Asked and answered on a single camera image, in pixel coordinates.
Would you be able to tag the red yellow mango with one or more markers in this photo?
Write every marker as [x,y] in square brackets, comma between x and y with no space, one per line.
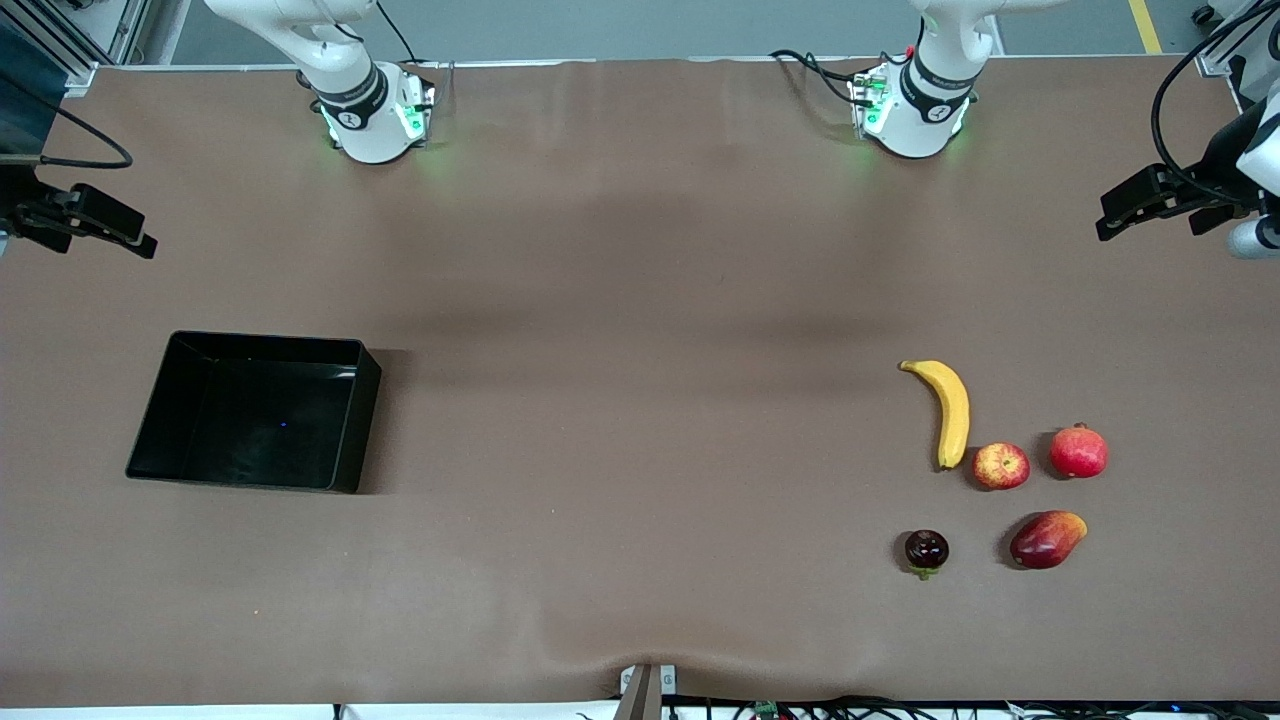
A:
[1045,540]

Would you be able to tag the black rectangular plastic box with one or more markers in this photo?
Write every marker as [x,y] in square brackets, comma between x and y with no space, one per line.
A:
[250,420]

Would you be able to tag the yellow banana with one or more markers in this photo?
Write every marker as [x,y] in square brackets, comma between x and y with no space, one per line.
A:
[955,405]

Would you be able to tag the aluminium frame profile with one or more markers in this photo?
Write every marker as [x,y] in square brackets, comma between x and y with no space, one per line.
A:
[90,35]
[1240,40]

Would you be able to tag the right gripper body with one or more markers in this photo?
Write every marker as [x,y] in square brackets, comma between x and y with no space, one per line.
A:
[18,199]

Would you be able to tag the red pomegranate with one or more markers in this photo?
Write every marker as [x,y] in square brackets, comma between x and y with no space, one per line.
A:
[1079,452]

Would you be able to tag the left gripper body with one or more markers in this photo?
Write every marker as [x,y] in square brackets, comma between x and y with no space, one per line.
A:
[1216,162]

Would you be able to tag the dark blue bulky object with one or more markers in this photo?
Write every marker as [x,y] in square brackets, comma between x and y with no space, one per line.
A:
[20,100]

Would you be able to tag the dark purple mangosteen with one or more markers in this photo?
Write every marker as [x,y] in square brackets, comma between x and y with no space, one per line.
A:
[927,550]

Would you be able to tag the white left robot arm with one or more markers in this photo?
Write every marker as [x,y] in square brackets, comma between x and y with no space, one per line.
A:
[915,135]

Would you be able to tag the brown table mat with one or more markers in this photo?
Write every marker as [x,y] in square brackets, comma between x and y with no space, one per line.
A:
[640,300]

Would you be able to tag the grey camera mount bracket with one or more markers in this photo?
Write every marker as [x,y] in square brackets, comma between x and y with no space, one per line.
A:
[645,690]

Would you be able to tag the red yellow apple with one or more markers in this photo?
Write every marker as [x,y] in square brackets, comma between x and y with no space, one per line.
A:
[1001,466]

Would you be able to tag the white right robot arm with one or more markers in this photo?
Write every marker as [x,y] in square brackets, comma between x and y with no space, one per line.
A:
[375,140]

